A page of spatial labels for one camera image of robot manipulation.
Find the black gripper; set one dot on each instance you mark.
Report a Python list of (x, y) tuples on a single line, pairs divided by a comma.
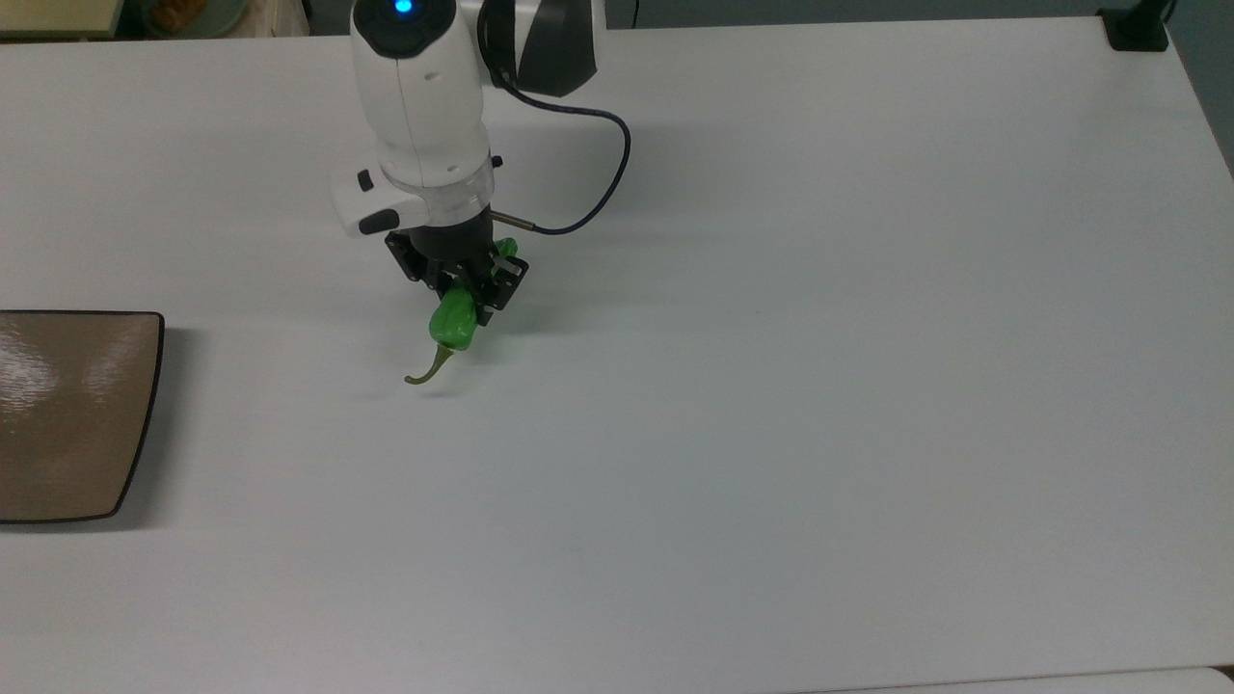
[(453, 251)]

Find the green chili pepper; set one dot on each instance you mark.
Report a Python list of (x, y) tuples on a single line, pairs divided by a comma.
[(453, 323)]

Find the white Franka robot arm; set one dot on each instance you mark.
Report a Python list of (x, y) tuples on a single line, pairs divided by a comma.
[(415, 96)]

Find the square brown ceramic plate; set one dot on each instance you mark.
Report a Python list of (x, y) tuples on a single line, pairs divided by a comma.
[(67, 414)]

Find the green bowl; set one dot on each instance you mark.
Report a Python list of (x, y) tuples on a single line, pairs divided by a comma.
[(193, 17)]

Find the beige board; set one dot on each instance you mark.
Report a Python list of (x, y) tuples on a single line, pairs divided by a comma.
[(58, 14)]

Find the black table clamp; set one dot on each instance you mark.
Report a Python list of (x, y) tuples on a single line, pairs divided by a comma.
[(1136, 34)]

